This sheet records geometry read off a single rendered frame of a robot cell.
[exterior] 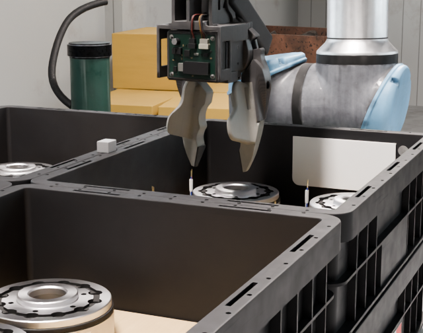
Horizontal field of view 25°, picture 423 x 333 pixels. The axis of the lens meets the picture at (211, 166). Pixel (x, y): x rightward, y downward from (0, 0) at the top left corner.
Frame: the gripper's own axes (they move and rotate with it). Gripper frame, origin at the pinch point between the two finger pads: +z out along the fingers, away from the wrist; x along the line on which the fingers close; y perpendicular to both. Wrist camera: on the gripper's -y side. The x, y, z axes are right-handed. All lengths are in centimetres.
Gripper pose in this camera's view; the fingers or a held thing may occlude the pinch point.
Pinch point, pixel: (223, 155)
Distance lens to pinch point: 100.0
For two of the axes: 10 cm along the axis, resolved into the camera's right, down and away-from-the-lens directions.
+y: -4.8, 1.8, -8.6
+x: 8.8, 1.0, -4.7
